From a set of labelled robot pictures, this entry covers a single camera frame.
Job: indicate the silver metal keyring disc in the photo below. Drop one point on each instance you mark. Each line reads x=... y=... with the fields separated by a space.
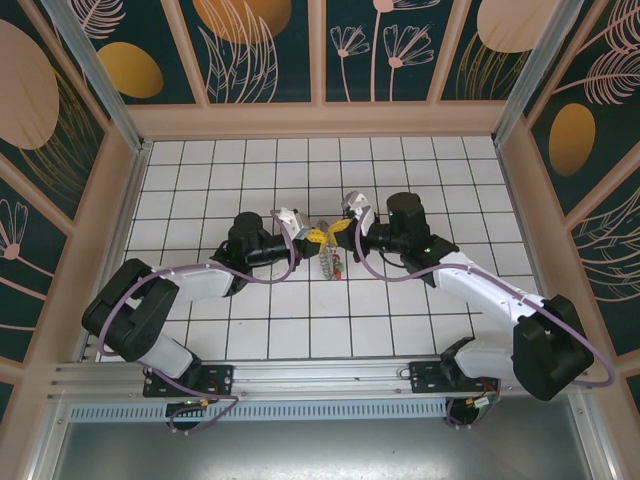
x=327 y=265

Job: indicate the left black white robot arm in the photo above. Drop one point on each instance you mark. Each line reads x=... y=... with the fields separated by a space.
x=130 y=310

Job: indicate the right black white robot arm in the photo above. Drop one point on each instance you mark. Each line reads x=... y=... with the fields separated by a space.
x=480 y=290

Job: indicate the grey metal sheet panel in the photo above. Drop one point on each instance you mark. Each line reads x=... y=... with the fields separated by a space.
x=320 y=450

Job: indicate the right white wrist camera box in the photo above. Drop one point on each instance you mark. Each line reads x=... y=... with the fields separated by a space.
x=354 y=202

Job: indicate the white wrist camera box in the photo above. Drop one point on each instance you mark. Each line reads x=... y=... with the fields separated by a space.
x=295 y=222
x=354 y=202

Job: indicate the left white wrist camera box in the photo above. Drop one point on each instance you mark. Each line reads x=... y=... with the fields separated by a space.
x=295 y=222

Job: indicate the aluminium mounting rail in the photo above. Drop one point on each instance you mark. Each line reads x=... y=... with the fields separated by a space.
x=320 y=375

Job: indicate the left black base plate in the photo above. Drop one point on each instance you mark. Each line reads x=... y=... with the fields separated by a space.
x=220 y=377

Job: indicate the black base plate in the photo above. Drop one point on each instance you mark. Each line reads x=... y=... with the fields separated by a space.
x=220 y=377
x=425 y=377

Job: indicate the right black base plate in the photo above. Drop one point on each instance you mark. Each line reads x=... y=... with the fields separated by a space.
x=425 y=377

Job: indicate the aluminium frame post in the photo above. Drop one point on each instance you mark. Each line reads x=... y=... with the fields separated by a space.
x=100 y=80
x=530 y=75

